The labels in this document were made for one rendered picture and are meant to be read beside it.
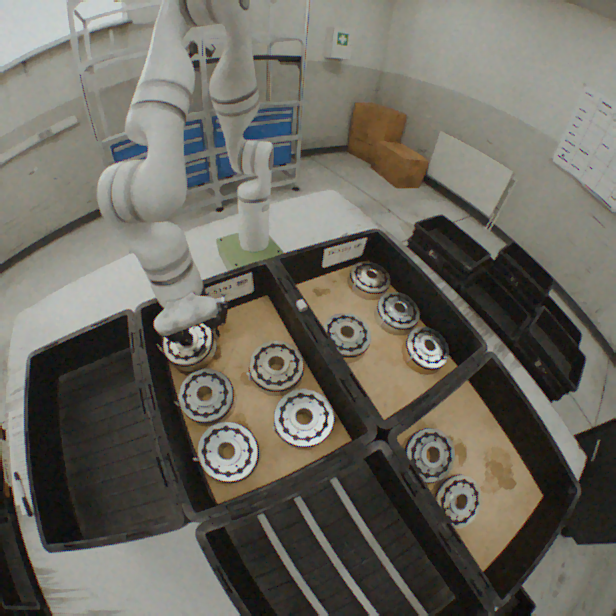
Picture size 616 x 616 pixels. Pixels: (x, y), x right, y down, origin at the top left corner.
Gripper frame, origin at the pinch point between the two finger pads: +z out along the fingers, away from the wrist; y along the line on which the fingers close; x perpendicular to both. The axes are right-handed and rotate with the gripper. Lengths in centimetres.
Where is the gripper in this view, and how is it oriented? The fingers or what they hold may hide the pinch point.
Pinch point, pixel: (202, 336)
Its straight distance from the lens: 52.1
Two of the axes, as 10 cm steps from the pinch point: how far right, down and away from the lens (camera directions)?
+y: -8.7, 3.5, -3.4
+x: 4.8, 7.2, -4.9
